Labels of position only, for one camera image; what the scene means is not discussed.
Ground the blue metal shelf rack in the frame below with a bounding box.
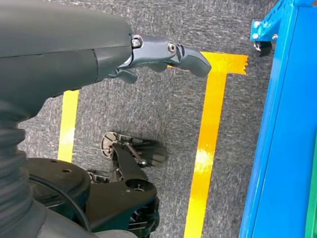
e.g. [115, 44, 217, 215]
[239, 0, 317, 238]

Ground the yellow floor tape square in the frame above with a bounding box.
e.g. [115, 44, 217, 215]
[57, 51, 248, 238]

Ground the green plastic crate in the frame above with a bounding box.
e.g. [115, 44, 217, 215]
[304, 131, 317, 238]

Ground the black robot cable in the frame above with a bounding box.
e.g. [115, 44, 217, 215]
[29, 174, 91, 231]

